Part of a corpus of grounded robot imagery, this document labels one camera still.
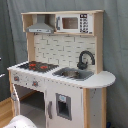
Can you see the white oven door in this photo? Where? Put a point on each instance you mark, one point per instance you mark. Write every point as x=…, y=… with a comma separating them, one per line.
x=16, y=101

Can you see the grey range hood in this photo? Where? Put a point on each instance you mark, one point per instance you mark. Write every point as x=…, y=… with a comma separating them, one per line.
x=41, y=25

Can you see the white fridge cabinet door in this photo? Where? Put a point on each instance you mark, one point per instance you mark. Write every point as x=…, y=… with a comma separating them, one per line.
x=63, y=106

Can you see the silver toy sink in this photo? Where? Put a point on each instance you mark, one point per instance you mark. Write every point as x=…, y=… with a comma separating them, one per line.
x=72, y=73

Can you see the black toy stovetop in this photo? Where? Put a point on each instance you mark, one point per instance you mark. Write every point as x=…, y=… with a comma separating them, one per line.
x=38, y=66

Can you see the toy microwave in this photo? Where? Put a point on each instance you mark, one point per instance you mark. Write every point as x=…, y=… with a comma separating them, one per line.
x=74, y=23

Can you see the wooden toy kitchen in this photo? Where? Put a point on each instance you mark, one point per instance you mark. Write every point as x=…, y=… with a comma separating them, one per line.
x=63, y=49

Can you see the right red oven knob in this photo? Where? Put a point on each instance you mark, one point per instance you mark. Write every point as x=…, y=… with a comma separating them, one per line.
x=35, y=83

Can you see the black toy faucet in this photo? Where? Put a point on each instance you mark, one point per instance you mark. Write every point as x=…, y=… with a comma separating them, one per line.
x=83, y=64

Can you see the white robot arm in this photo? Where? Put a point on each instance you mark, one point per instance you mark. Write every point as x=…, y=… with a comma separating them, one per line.
x=20, y=121

